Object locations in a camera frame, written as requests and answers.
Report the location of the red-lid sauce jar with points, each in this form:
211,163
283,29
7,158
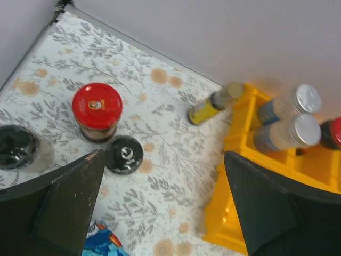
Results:
97,108
330,134

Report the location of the orange six-compartment bin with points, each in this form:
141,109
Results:
318,168

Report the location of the small black-cap bottle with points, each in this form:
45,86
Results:
24,150

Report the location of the black-cap white bottle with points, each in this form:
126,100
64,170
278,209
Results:
123,155

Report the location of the small yellow-label sauce bottle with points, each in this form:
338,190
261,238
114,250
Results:
215,103

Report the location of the blue-label spice jar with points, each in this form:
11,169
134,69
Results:
303,99
302,131

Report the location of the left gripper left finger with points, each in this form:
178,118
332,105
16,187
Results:
50,214

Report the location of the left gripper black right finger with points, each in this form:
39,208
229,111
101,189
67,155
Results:
281,216

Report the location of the blue shark-print cloth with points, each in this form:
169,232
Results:
101,241

